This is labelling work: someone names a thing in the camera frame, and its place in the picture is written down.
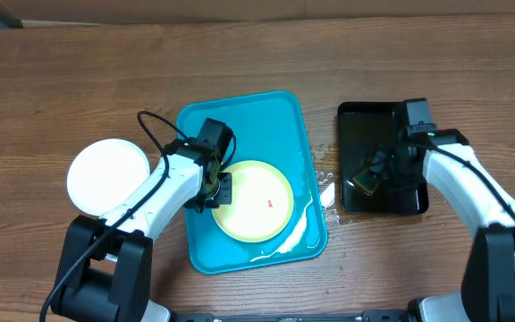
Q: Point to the green yellow sponge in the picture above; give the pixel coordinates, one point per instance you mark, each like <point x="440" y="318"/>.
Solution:
<point x="365" y="181"/>

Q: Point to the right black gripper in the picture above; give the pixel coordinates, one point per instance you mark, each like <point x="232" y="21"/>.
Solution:
<point x="392" y="167"/>

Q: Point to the black rectangular tray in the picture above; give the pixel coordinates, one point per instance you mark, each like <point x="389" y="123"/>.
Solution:
<point x="362" y="127"/>

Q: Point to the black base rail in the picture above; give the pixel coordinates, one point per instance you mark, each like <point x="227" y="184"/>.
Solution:
<point x="378" y="315"/>

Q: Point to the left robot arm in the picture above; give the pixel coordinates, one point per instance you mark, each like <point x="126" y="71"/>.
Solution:
<point x="105" y="267"/>

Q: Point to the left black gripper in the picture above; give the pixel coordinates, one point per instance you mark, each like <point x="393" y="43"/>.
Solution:
<point x="225" y="197"/>

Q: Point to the white plate front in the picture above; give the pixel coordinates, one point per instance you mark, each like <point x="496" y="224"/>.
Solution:
<point x="104" y="174"/>

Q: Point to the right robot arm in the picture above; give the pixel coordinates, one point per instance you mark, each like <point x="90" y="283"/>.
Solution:
<point x="445" y="160"/>

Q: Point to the teal plastic tray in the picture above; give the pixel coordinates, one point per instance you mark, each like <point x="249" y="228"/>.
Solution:
<point x="268" y="127"/>

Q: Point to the light green plate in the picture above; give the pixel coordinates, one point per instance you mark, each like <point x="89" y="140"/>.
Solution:
<point x="262" y="203"/>

